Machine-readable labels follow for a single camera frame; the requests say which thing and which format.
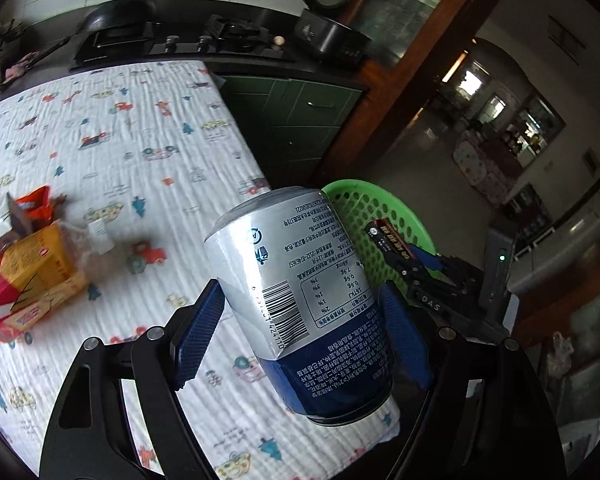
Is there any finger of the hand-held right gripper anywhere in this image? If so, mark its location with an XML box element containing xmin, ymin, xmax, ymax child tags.
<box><xmin>407</xmin><ymin>246</ymin><xmax>451</xmax><ymax>272</ymax></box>
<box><xmin>387</xmin><ymin>257</ymin><xmax>428</xmax><ymax>288</ymax></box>

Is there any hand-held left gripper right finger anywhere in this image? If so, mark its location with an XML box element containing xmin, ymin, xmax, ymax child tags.
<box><xmin>377</xmin><ymin>281</ymin><xmax>566</xmax><ymax>480</ymax></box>

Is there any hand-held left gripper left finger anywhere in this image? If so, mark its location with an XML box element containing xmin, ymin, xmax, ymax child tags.
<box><xmin>40</xmin><ymin>279</ymin><xmax>227</xmax><ymax>480</ymax></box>

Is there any red and black small packet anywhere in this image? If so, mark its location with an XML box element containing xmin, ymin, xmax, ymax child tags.
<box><xmin>365</xmin><ymin>219</ymin><xmax>416</xmax><ymax>263</ymax></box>

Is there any green plastic basket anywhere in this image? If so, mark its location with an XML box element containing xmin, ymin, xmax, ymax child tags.
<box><xmin>321</xmin><ymin>180</ymin><xmax>437</xmax><ymax>301</ymax></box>

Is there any blue and silver drink can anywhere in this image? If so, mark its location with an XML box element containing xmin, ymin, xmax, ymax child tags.
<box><xmin>203</xmin><ymin>186</ymin><xmax>395</xmax><ymax>427</ymax></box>

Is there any white floor air conditioner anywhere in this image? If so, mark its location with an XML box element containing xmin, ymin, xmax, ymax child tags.
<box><xmin>507</xmin><ymin>187</ymin><xmax>600</xmax><ymax>293</ymax></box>

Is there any pastel baby playpen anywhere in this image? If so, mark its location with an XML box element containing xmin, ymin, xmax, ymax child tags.
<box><xmin>452</xmin><ymin>132</ymin><xmax>513</xmax><ymax>206</ymax></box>

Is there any orange and red drink carton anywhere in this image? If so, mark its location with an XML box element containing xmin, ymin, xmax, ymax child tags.
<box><xmin>0</xmin><ymin>186</ymin><xmax>88</xmax><ymax>343</ymax></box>

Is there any green base cabinet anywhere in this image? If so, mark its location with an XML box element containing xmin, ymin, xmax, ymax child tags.
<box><xmin>212</xmin><ymin>74</ymin><xmax>368</xmax><ymax>188</ymax></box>

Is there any white printed blanket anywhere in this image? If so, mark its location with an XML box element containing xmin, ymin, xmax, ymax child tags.
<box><xmin>0</xmin><ymin>60</ymin><xmax>401</xmax><ymax>480</ymax></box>

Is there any black rice cooker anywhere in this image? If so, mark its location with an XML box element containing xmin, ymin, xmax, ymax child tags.
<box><xmin>294</xmin><ymin>0</ymin><xmax>372</xmax><ymax>68</ymax></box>

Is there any wooden glass-door cabinet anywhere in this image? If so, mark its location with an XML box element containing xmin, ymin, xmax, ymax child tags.
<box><xmin>330</xmin><ymin>0</ymin><xmax>523</xmax><ymax>186</ymax></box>

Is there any black gas stove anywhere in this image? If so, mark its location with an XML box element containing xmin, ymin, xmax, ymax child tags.
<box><xmin>70</xmin><ymin>15</ymin><xmax>296</xmax><ymax>63</ymax></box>

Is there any pink cloth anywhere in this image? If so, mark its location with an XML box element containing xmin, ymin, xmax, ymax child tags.
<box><xmin>5</xmin><ymin>54</ymin><xmax>38</xmax><ymax>81</ymax></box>

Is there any black wok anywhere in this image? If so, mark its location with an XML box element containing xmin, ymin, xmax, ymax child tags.
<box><xmin>27</xmin><ymin>0</ymin><xmax>157</xmax><ymax>61</ymax></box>

